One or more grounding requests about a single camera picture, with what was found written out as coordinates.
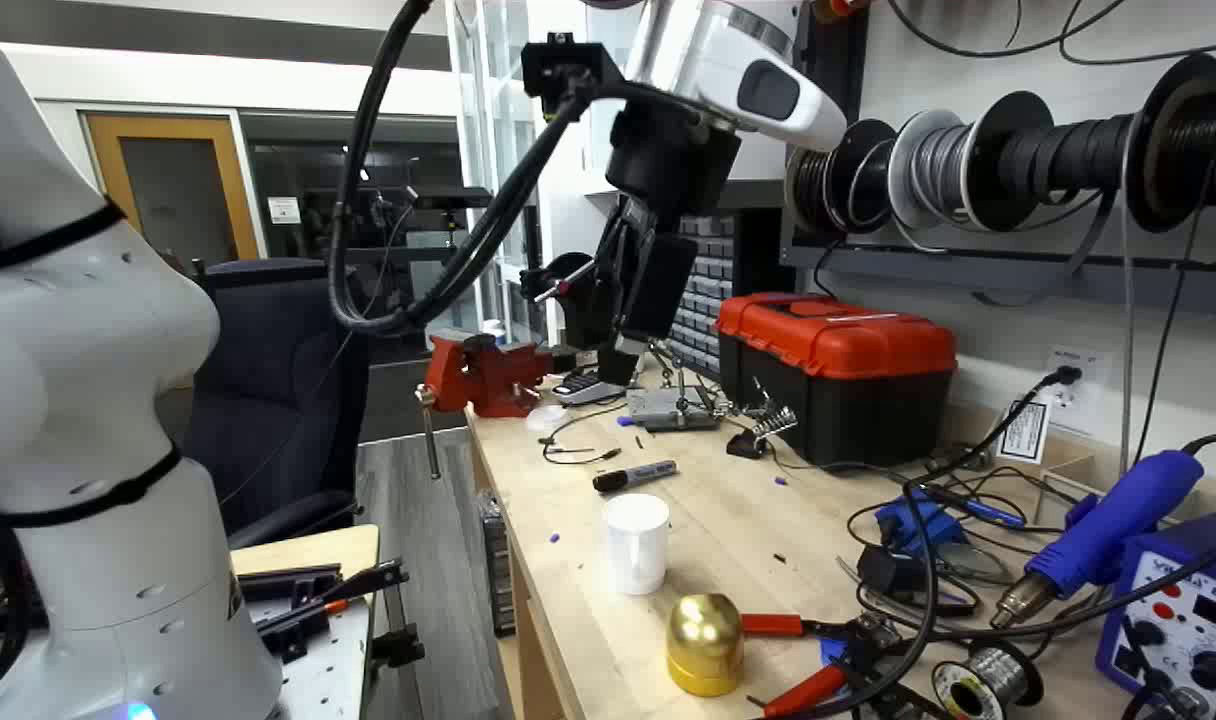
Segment red bench vise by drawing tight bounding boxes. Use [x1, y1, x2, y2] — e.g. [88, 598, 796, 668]
[414, 327, 558, 422]

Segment grey spool rack shelf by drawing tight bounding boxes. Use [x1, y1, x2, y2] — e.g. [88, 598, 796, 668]
[776, 215, 1216, 323]

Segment blue hot air gun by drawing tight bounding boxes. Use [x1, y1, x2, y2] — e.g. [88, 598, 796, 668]
[988, 446, 1206, 632]

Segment metal helping hands stand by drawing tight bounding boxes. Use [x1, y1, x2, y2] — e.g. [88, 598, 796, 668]
[724, 399, 802, 465]

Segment blue soldering station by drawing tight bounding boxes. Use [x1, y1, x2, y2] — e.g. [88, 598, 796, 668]
[1091, 499, 1216, 720]

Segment large black wire spool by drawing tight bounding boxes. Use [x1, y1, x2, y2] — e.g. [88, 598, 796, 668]
[1118, 47, 1216, 237]

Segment white mug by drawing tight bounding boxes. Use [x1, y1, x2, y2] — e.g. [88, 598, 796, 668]
[601, 491, 677, 598]

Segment black marker pen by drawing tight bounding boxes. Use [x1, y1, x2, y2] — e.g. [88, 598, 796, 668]
[586, 456, 685, 499]

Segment blue cable connector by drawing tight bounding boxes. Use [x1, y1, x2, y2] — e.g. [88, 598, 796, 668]
[871, 491, 967, 558]

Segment gold dome bell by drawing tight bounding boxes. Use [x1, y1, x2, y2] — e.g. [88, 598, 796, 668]
[659, 589, 748, 702]

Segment white wire spool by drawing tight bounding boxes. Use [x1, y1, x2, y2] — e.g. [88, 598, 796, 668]
[883, 105, 976, 237]

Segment red and black toolbox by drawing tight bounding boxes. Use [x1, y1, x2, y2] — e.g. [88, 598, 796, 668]
[711, 288, 961, 470]

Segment white label card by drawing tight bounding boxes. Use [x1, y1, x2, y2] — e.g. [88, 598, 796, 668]
[990, 396, 1054, 466]

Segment black power cable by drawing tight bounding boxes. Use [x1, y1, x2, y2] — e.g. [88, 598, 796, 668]
[845, 363, 1086, 673]

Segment red handled pliers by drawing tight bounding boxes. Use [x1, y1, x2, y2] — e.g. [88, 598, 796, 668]
[737, 608, 908, 720]

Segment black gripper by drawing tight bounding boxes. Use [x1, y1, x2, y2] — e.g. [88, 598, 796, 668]
[586, 197, 703, 389]

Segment black device with red stripe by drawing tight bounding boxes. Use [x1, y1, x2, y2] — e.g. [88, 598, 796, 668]
[515, 247, 611, 356]

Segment black bar clamp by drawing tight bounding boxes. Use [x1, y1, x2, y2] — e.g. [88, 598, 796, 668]
[234, 556, 411, 664]

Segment wooden side table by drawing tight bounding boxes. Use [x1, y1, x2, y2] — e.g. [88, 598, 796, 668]
[226, 521, 387, 720]

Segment black office chair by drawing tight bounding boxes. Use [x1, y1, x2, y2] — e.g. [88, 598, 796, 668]
[185, 252, 375, 538]

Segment solder wire spool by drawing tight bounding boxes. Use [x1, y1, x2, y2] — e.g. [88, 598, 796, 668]
[928, 640, 1046, 720]

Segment small black wire spool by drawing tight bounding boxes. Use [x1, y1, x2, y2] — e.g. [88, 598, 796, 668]
[782, 114, 902, 244]

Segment white wall power outlet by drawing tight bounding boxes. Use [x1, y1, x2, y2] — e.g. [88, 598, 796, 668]
[1039, 345, 1107, 421]

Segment wide black wire spool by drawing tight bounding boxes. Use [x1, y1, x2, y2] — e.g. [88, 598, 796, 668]
[962, 88, 1147, 237]

